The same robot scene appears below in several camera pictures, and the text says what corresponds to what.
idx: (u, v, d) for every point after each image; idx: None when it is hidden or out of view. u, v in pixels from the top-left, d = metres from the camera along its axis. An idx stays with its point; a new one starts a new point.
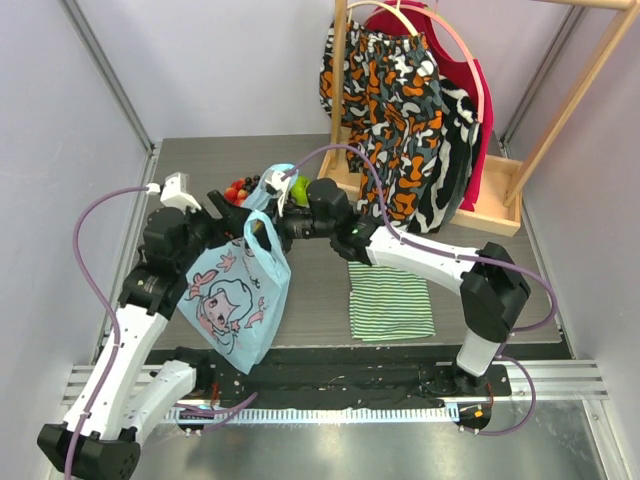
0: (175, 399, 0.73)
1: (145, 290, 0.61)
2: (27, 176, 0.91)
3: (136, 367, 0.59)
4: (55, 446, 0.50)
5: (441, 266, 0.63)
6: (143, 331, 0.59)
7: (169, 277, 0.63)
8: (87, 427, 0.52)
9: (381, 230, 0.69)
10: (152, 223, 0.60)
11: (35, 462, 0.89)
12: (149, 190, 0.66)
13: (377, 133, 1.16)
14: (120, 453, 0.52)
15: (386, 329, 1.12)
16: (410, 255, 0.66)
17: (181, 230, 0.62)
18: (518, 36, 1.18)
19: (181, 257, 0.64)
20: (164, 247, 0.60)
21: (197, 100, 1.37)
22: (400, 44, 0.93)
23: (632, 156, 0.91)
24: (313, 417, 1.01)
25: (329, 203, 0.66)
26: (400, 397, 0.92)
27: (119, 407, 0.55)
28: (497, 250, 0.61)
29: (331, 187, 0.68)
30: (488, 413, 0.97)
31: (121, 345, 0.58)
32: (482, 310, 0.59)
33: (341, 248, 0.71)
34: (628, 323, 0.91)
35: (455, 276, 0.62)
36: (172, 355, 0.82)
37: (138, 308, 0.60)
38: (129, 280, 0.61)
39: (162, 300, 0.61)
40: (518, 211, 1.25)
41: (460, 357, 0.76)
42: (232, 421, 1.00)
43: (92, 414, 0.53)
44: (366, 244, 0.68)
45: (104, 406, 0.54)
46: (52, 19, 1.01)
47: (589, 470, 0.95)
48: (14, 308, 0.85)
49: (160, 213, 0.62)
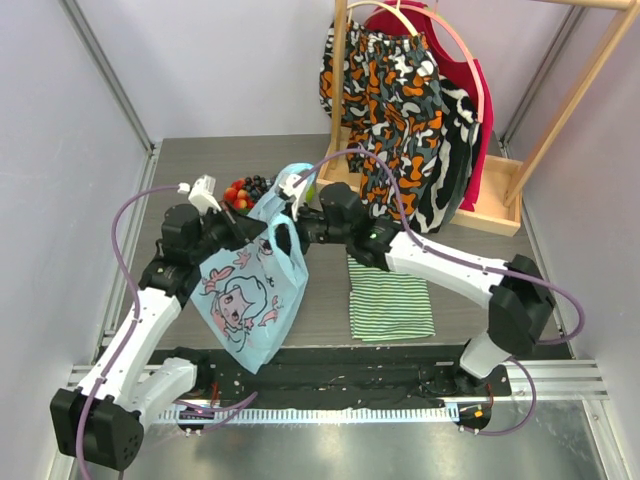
0: (172, 399, 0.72)
1: (164, 278, 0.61)
2: (27, 176, 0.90)
3: (152, 342, 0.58)
4: (68, 408, 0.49)
5: (467, 278, 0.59)
6: (161, 309, 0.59)
7: (187, 266, 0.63)
8: (102, 391, 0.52)
9: (401, 235, 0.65)
10: (169, 218, 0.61)
11: (35, 461, 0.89)
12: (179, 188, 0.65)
13: (377, 134, 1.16)
14: (130, 426, 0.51)
15: (386, 329, 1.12)
16: (433, 265, 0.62)
17: (196, 226, 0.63)
18: (518, 36, 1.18)
19: (197, 251, 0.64)
20: (181, 242, 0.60)
21: (197, 100, 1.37)
22: (400, 44, 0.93)
23: (632, 155, 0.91)
24: (313, 417, 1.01)
25: (343, 207, 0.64)
26: (399, 397, 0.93)
27: (133, 379, 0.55)
28: (526, 263, 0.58)
29: (346, 190, 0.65)
30: (488, 413, 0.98)
31: (139, 319, 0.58)
32: (508, 326, 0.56)
33: (358, 253, 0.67)
34: (628, 322, 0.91)
35: (483, 290, 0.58)
36: (171, 354, 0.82)
37: (157, 292, 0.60)
38: (148, 267, 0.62)
39: (179, 288, 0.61)
40: (518, 211, 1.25)
41: (462, 358, 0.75)
42: (232, 421, 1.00)
43: (107, 380, 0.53)
44: (385, 250, 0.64)
45: (120, 374, 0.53)
46: (51, 19, 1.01)
47: (589, 471, 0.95)
48: (14, 308, 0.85)
49: (178, 208, 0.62)
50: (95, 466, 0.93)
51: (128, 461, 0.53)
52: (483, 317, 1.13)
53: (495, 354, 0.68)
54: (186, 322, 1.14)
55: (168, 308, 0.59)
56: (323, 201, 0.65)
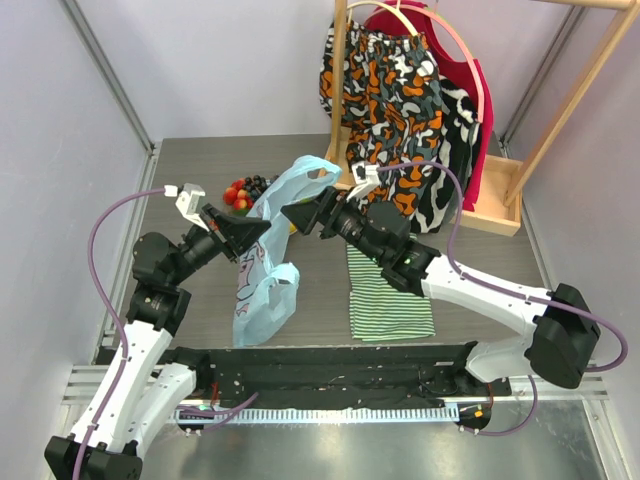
0: (175, 405, 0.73)
1: (152, 308, 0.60)
2: (27, 176, 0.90)
3: (143, 381, 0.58)
4: (62, 456, 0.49)
5: (508, 306, 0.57)
6: (150, 346, 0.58)
7: (174, 292, 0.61)
8: (94, 438, 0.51)
9: (436, 260, 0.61)
10: (137, 257, 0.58)
11: (35, 461, 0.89)
12: (166, 191, 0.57)
13: (377, 134, 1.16)
14: (128, 463, 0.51)
15: (386, 329, 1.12)
16: (473, 293, 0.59)
17: (173, 256, 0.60)
18: (518, 36, 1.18)
19: (177, 275, 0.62)
20: (157, 278, 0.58)
21: (198, 101, 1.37)
22: (400, 44, 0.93)
23: (633, 156, 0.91)
24: (313, 417, 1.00)
25: (393, 234, 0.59)
26: (399, 397, 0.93)
27: (126, 420, 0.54)
28: (572, 293, 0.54)
29: (397, 214, 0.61)
30: (488, 413, 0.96)
31: (128, 358, 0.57)
32: (556, 359, 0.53)
33: (392, 278, 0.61)
34: (627, 323, 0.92)
35: (527, 321, 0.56)
36: (171, 355, 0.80)
37: (145, 324, 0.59)
38: (134, 298, 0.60)
39: (168, 317, 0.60)
40: (518, 211, 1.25)
41: (469, 361, 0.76)
42: (232, 421, 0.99)
43: (99, 426, 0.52)
44: (420, 275, 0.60)
45: (111, 418, 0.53)
46: (51, 19, 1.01)
47: (589, 471, 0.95)
48: (15, 308, 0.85)
49: (143, 244, 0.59)
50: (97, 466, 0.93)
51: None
52: (482, 317, 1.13)
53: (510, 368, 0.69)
54: (186, 323, 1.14)
55: (158, 342, 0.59)
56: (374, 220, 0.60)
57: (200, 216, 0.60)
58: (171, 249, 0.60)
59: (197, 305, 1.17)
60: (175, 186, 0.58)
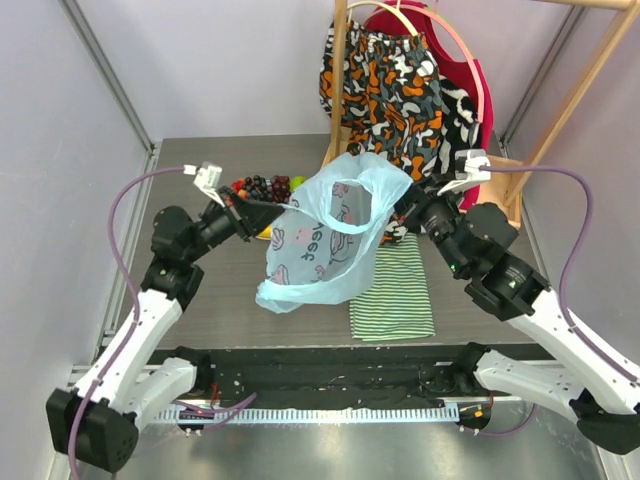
0: (172, 397, 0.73)
1: (166, 281, 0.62)
2: (28, 177, 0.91)
3: (150, 345, 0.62)
4: (64, 408, 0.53)
5: (611, 382, 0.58)
6: (160, 313, 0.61)
7: (189, 268, 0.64)
8: (98, 393, 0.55)
9: (543, 294, 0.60)
10: (157, 227, 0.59)
11: (35, 460, 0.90)
12: (184, 170, 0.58)
13: (377, 134, 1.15)
14: (125, 429, 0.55)
15: (385, 329, 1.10)
16: (577, 350, 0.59)
17: (190, 230, 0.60)
18: (519, 36, 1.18)
19: (194, 251, 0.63)
20: (173, 252, 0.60)
21: (197, 101, 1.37)
22: (400, 44, 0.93)
23: (633, 156, 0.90)
24: (313, 417, 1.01)
25: (495, 243, 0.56)
26: (399, 397, 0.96)
27: (129, 380, 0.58)
28: None
29: (500, 223, 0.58)
30: (488, 413, 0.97)
31: (139, 322, 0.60)
32: (628, 439, 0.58)
33: (481, 294, 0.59)
34: (627, 323, 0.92)
35: (627, 404, 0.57)
36: (172, 353, 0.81)
37: (158, 293, 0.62)
38: (150, 270, 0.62)
39: (180, 291, 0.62)
40: (518, 210, 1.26)
41: (478, 369, 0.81)
42: (232, 421, 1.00)
43: (104, 382, 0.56)
44: (515, 301, 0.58)
45: (116, 376, 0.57)
46: (51, 18, 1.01)
47: (589, 470, 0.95)
48: (15, 308, 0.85)
49: (164, 215, 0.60)
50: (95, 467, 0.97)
51: (120, 463, 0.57)
52: (482, 316, 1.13)
53: (523, 390, 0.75)
54: (186, 322, 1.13)
55: (168, 312, 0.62)
56: (472, 225, 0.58)
57: (216, 192, 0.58)
58: (189, 224, 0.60)
59: (196, 305, 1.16)
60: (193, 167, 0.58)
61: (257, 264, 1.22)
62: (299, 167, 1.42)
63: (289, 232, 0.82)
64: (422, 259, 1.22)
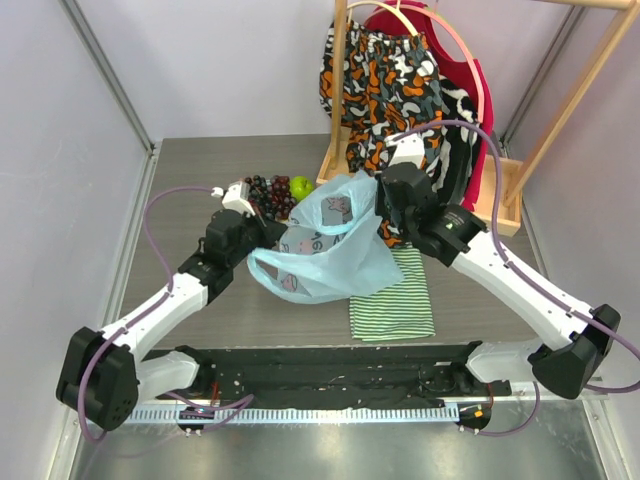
0: (169, 387, 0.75)
1: (201, 271, 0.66)
2: (28, 176, 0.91)
3: (174, 318, 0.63)
4: (84, 348, 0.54)
5: (547, 313, 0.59)
6: (193, 292, 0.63)
7: (224, 267, 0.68)
8: (121, 340, 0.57)
9: (482, 236, 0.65)
10: (215, 220, 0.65)
11: (36, 461, 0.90)
12: (214, 192, 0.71)
13: (377, 134, 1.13)
14: (130, 387, 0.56)
15: (386, 329, 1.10)
16: (512, 282, 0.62)
17: (239, 231, 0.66)
18: (519, 36, 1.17)
19: (234, 254, 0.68)
20: (219, 245, 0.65)
21: (198, 101, 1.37)
22: (400, 44, 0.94)
23: (633, 156, 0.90)
24: (313, 416, 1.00)
25: (409, 186, 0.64)
26: (399, 397, 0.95)
27: (147, 341, 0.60)
28: (612, 316, 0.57)
29: (415, 171, 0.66)
30: (487, 413, 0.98)
31: (171, 293, 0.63)
32: (572, 375, 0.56)
33: (425, 240, 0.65)
34: (628, 323, 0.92)
35: (563, 334, 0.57)
36: (178, 350, 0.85)
37: (192, 277, 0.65)
38: (190, 259, 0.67)
39: (210, 282, 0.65)
40: (518, 211, 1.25)
41: (470, 359, 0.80)
42: (232, 421, 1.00)
43: (128, 333, 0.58)
44: (451, 239, 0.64)
45: (141, 332, 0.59)
46: (52, 17, 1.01)
47: (589, 471, 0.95)
48: (15, 309, 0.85)
49: (224, 212, 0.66)
50: (96, 466, 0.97)
51: (114, 423, 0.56)
52: (482, 316, 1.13)
53: (508, 372, 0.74)
54: (186, 322, 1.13)
55: (199, 294, 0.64)
56: (389, 177, 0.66)
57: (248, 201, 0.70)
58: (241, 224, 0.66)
59: None
60: (221, 188, 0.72)
61: None
62: (300, 167, 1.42)
63: (291, 246, 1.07)
64: (422, 259, 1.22)
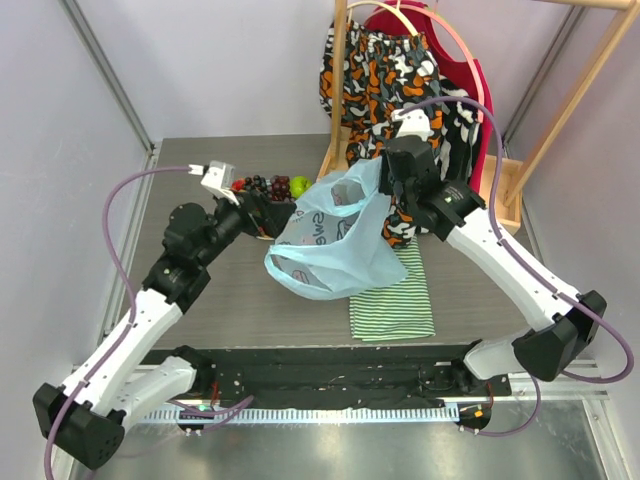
0: (167, 397, 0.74)
1: (169, 281, 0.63)
2: (28, 176, 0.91)
3: (143, 347, 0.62)
4: (47, 408, 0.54)
5: (534, 293, 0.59)
6: (156, 316, 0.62)
7: (195, 271, 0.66)
8: (82, 395, 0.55)
9: (480, 212, 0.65)
10: (173, 223, 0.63)
11: (35, 461, 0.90)
12: (192, 170, 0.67)
13: (377, 134, 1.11)
14: (108, 430, 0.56)
15: (386, 329, 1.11)
16: (500, 259, 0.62)
17: (204, 230, 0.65)
18: (519, 36, 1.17)
19: (206, 253, 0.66)
20: (185, 248, 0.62)
21: (198, 101, 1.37)
22: (400, 44, 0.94)
23: (633, 155, 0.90)
24: (313, 417, 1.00)
25: (410, 155, 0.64)
26: (399, 397, 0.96)
27: (117, 383, 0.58)
28: (597, 302, 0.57)
29: (418, 141, 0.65)
30: (488, 413, 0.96)
31: (134, 324, 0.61)
32: (550, 356, 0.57)
33: (424, 212, 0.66)
34: (628, 324, 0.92)
35: (547, 314, 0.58)
36: (176, 352, 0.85)
37: (157, 296, 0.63)
38: (155, 268, 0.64)
39: (182, 293, 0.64)
40: (518, 211, 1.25)
41: (468, 356, 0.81)
42: (232, 421, 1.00)
43: (90, 384, 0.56)
44: (448, 212, 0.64)
45: (104, 379, 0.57)
46: (51, 15, 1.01)
47: (589, 471, 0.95)
48: (15, 308, 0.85)
49: (184, 212, 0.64)
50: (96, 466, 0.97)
51: (106, 460, 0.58)
52: (482, 316, 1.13)
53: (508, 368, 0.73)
54: (186, 322, 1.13)
55: (165, 315, 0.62)
56: (390, 146, 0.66)
57: (230, 190, 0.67)
58: (205, 222, 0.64)
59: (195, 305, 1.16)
60: (201, 167, 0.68)
61: (256, 264, 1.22)
62: (300, 167, 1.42)
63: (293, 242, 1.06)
64: (422, 259, 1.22)
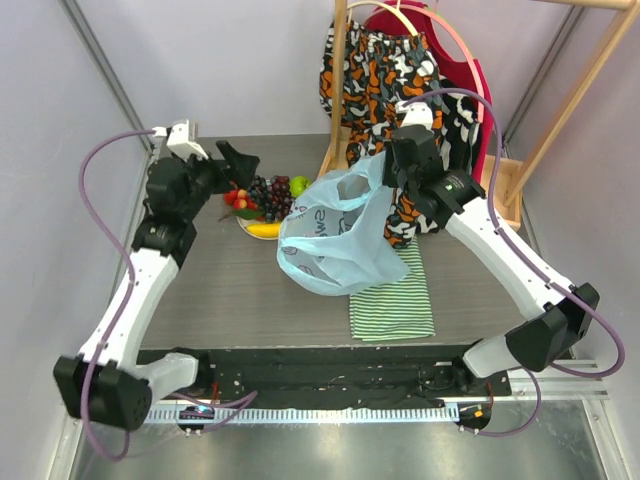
0: (175, 385, 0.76)
1: (158, 238, 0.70)
2: (29, 176, 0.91)
3: (149, 304, 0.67)
4: (71, 377, 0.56)
5: (527, 282, 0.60)
6: (156, 271, 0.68)
7: (181, 224, 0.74)
8: (105, 356, 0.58)
9: (481, 201, 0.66)
10: (152, 178, 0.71)
11: (36, 462, 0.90)
12: (158, 132, 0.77)
13: (377, 134, 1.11)
14: (136, 386, 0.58)
15: (386, 329, 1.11)
16: (496, 247, 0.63)
17: (181, 182, 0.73)
18: (518, 36, 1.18)
19: (186, 206, 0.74)
20: (169, 199, 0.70)
21: (198, 101, 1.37)
22: (400, 44, 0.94)
23: (633, 155, 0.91)
24: (313, 417, 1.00)
25: (414, 144, 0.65)
26: (399, 397, 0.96)
27: (133, 342, 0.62)
28: (591, 295, 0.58)
29: (422, 130, 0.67)
30: (487, 413, 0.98)
31: (136, 282, 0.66)
32: (539, 345, 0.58)
33: (424, 199, 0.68)
34: (628, 324, 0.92)
35: (538, 303, 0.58)
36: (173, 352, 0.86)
37: (153, 252, 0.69)
38: (141, 230, 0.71)
39: (174, 246, 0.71)
40: (519, 211, 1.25)
41: (468, 354, 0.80)
42: (232, 421, 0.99)
43: (109, 345, 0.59)
44: (448, 199, 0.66)
45: (121, 338, 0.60)
46: (51, 15, 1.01)
47: (589, 471, 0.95)
48: (15, 309, 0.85)
49: (160, 168, 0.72)
50: (96, 466, 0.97)
51: (138, 421, 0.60)
52: (482, 316, 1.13)
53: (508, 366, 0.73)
54: (186, 322, 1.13)
55: (163, 269, 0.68)
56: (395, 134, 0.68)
57: (196, 143, 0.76)
58: (181, 174, 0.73)
59: (195, 305, 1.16)
60: (165, 129, 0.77)
61: (256, 264, 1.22)
62: (300, 167, 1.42)
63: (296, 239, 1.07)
64: (422, 259, 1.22)
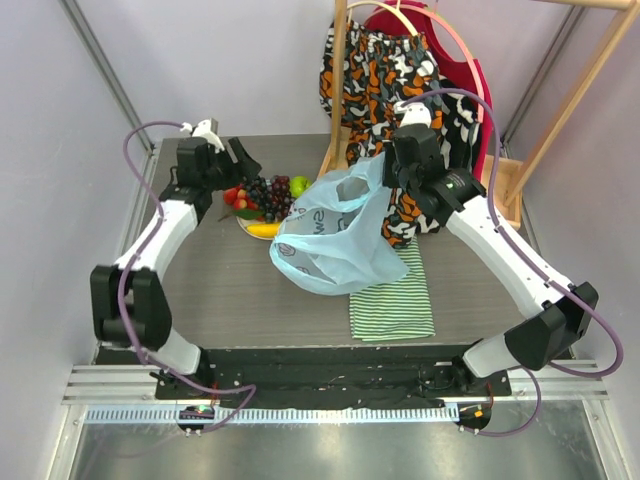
0: (180, 363, 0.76)
1: (181, 194, 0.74)
2: (29, 176, 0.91)
3: (174, 243, 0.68)
4: (108, 282, 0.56)
5: (526, 281, 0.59)
6: (181, 214, 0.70)
7: (200, 187, 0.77)
8: (139, 263, 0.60)
9: (480, 199, 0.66)
10: (182, 144, 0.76)
11: (36, 462, 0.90)
12: (184, 126, 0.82)
13: (377, 134, 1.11)
14: (163, 301, 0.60)
15: (386, 329, 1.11)
16: (496, 245, 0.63)
17: (206, 154, 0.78)
18: (519, 36, 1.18)
19: (205, 177, 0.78)
20: (192, 163, 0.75)
21: (198, 101, 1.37)
22: (400, 44, 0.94)
23: (633, 155, 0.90)
24: (313, 417, 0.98)
25: (415, 141, 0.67)
26: (399, 398, 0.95)
27: (161, 262, 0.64)
28: (590, 294, 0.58)
29: (423, 129, 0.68)
30: (487, 413, 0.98)
31: (165, 220, 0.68)
32: (538, 344, 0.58)
33: (425, 196, 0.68)
34: (627, 324, 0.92)
35: (536, 301, 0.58)
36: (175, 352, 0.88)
37: (179, 202, 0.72)
38: (168, 189, 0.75)
39: (196, 200, 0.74)
40: (519, 211, 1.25)
41: (468, 354, 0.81)
42: (232, 421, 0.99)
43: (142, 258, 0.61)
44: (448, 196, 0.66)
45: (152, 255, 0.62)
46: (51, 15, 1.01)
47: (589, 470, 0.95)
48: (16, 308, 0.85)
49: (189, 138, 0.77)
50: (96, 466, 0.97)
51: (161, 341, 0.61)
52: (482, 316, 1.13)
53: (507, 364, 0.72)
54: (186, 322, 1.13)
55: (187, 216, 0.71)
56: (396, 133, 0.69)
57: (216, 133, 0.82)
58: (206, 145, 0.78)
59: (195, 305, 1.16)
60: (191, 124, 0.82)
61: (256, 264, 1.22)
62: (300, 167, 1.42)
63: None
64: (422, 259, 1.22)
